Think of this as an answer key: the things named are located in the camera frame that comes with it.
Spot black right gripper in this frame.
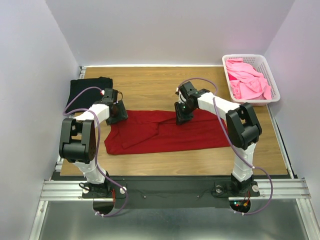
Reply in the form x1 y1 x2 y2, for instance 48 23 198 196
173 100 196 125

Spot red t-shirt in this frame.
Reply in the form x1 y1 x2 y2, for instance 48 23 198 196
104 109 229 155

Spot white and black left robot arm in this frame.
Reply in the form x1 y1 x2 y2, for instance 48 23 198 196
59 86 128 198

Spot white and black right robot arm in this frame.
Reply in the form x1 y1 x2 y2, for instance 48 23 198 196
174 81 262 195

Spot folded black t-shirt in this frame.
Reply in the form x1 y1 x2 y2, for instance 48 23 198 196
65 76 113 113

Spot pink t-shirt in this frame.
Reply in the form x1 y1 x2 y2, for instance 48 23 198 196
225 58 272 100

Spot white plastic laundry basket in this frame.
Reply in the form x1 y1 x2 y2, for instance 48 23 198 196
222 54 281 106

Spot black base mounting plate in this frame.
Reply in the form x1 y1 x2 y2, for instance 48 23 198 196
79 176 260 213

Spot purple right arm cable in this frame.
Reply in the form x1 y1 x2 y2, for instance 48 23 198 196
176 77 274 216

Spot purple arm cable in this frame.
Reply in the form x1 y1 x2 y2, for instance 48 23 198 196
62 86 130 218
176 77 274 216

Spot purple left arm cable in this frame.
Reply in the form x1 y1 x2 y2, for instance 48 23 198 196
62 86 130 218

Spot aluminium table frame rail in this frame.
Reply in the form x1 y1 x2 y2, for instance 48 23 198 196
37 67 320 240

